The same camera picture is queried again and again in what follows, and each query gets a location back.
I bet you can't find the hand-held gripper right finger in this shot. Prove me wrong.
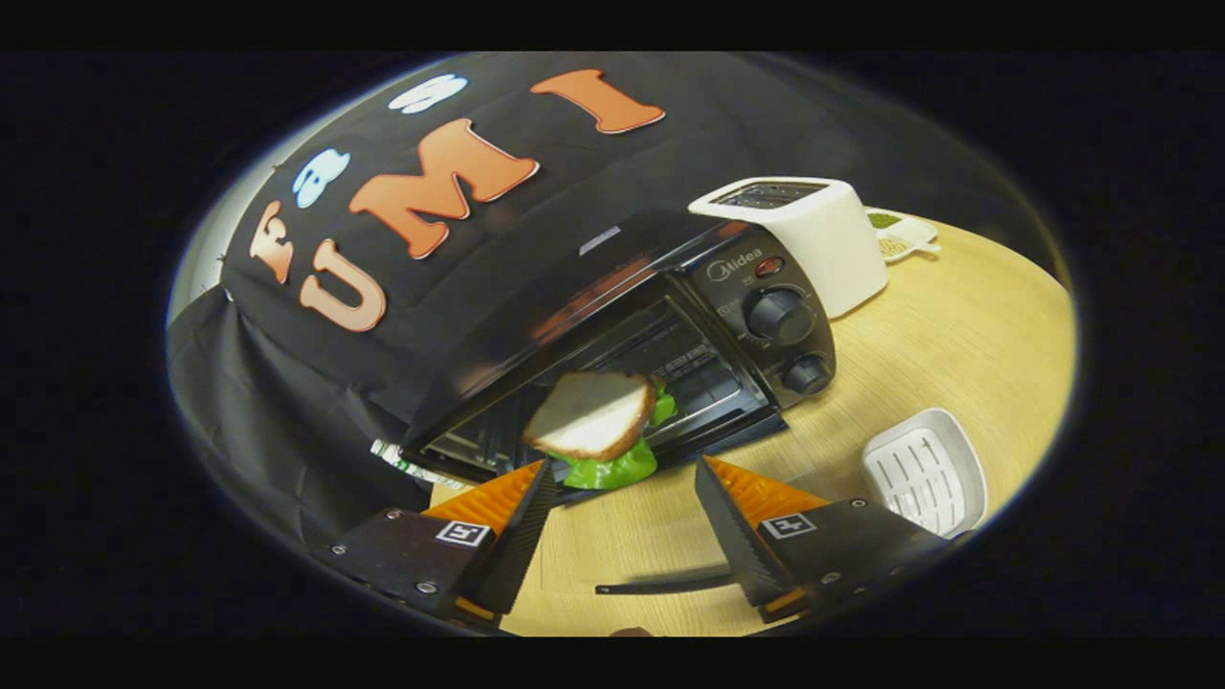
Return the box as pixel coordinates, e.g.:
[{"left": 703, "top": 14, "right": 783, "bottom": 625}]
[{"left": 695, "top": 456, "right": 944, "bottom": 623}]

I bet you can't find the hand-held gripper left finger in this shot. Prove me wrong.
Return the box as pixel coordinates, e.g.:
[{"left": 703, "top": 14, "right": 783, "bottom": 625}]
[{"left": 325, "top": 459, "right": 558, "bottom": 615}]

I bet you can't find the sandwich with lettuce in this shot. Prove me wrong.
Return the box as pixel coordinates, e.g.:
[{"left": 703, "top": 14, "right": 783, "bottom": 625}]
[{"left": 522, "top": 371, "right": 679, "bottom": 491}]

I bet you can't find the black toaster oven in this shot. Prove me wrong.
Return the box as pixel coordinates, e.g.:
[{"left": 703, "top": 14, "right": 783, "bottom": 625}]
[{"left": 400, "top": 212, "right": 838, "bottom": 596}]

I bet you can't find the white pop-up toaster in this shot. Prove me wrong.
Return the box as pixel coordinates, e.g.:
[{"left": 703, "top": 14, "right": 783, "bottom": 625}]
[{"left": 687, "top": 177, "right": 889, "bottom": 320}]

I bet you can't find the white plastic bottle green label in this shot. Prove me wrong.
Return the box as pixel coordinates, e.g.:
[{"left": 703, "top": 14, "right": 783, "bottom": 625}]
[{"left": 371, "top": 440, "right": 470, "bottom": 489}]

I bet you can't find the white slotted plastic tray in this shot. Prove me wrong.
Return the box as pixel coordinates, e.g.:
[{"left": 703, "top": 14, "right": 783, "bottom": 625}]
[{"left": 861, "top": 409, "right": 989, "bottom": 539}]

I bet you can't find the small white condiment dish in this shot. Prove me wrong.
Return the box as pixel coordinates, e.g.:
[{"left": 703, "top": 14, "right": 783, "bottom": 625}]
[{"left": 866, "top": 209, "right": 941, "bottom": 264}]

